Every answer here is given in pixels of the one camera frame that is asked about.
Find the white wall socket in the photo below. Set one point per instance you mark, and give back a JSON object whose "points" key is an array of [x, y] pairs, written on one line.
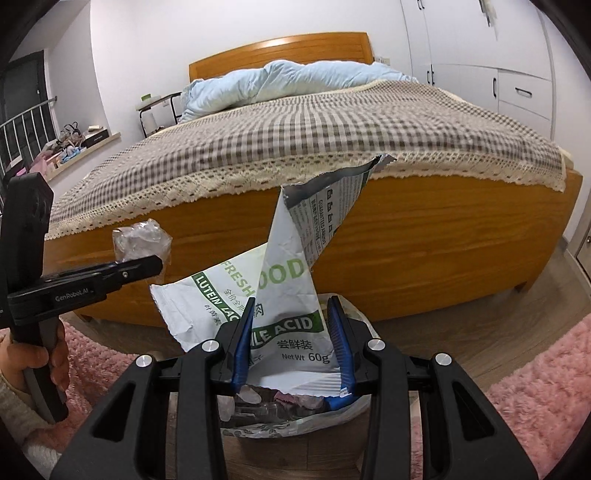
{"points": [[384, 60]]}

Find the bin with floral plastic liner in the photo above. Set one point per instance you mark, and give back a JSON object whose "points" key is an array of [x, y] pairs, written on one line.
{"points": [[277, 429]]}

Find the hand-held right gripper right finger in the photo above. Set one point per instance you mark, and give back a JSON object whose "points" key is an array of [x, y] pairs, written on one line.
{"points": [[341, 346]]}

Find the black box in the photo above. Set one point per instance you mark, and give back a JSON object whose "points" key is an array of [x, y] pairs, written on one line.
{"points": [[94, 140]]}

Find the pile of boxes and bags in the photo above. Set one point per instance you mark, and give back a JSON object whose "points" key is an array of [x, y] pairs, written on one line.
{"points": [[57, 150]]}

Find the wooden bed frame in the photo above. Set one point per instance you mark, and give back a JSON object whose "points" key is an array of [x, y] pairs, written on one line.
{"points": [[415, 258]]}

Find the black frame bedside table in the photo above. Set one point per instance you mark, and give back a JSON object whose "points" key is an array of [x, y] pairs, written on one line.
{"points": [[154, 102]]}

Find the dark window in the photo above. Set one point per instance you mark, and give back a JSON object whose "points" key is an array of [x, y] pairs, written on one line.
{"points": [[23, 83]]}

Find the person's left forearm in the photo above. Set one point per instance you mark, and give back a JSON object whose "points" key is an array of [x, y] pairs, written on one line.
{"points": [[18, 415]]}

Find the person's left hand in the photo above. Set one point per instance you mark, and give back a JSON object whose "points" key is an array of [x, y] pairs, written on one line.
{"points": [[23, 357]]}

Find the hanging white ornament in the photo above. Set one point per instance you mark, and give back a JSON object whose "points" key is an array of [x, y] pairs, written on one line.
{"points": [[489, 16]]}

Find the white green foil pouch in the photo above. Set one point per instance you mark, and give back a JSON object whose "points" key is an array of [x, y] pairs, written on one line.
{"points": [[286, 286]]}

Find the white wardrobe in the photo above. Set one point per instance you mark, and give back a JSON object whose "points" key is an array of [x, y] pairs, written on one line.
{"points": [[461, 37]]}

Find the light wood door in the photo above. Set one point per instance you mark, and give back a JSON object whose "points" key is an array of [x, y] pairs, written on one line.
{"points": [[582, 249]]}

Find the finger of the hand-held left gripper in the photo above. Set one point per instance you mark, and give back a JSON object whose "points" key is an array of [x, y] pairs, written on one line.
{"points": [[120, 282], [138, 266]]}

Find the metal window railing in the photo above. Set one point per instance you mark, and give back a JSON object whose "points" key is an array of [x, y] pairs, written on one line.
{"points": [[25, 134]]}

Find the small clear plastic wrapper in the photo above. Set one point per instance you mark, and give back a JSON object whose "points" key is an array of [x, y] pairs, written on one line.
{"points": [[138, 240]]}

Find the light blue duvet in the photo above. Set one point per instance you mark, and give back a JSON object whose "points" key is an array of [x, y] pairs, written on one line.
{"points": [[295, 83]]}

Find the pink shaggy rug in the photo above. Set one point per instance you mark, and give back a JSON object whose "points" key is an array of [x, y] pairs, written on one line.
{"points": [[106, 355], [545, 392]]}

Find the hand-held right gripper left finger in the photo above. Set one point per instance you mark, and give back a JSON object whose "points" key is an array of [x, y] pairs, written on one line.
{"points": [[242, 341]]}

